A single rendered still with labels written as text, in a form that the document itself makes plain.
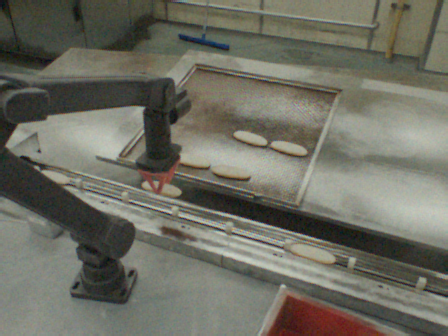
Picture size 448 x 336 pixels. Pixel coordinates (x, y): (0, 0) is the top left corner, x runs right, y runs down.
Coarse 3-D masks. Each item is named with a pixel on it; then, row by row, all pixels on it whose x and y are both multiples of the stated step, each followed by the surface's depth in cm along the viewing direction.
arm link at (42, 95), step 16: (16, 80) 59; (32, 80) 59; (48, 80) 62; (64, 80) 65; (80, 80) 67; (96, 80) 71; (112, 80) 74; (128, 80) 78; (144, 80) 82; (160, 80) 85; (0, 96) 53; (16, 96) 53; (32, 96) 56; (48, 96) 58; (64, 96) 65; (80, 96) 68; (96, 96) 71; (112, 96) 75; (128, 96) 79; (144, 96) 83; (160, 96) 87; (0, 112) 53; (16, 112) 54; (32, 112) 56; (48, 112) 63; (64, 112) 66
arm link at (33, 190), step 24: (0, 120) 54; (0, 144) 55; (0, 168) 57; (24, 168) 62; (0, 192) 60; (24, 192) 63; (48, 192) 67; (48, 216) 69; (72, 216) 74; (96, 216) 79; (72, 240) 87; (96, 240) 81; (120, 240) 85
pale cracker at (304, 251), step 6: (294, 246) 98; (300, 246) 98; (306, 246) 98; (294, 252) 97; (300, 252) 97; (306, 252) 97; (312, 252) 96; (318, 252) 97; (324, 252) 97; (306, 258) 96; (312, 258) 96; (318, 258) 95; (324, 258) 95; (330, 258) 95
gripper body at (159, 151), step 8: (144, 136) 95; (168, 136) 96; (152, 144) 94; (160, 144) 94; (168, 144) 96; (176, 144) 102; (144, 152) 99; (152, 152) 96; (160, 152) 95; (168, 152) 97; (176, 152) 99; (136, 160) 96; (144, 160) 96; (152, 160) 96; (160, 160) 96; (168, 160) 97; (152, 168) 95; (160, 168) 94
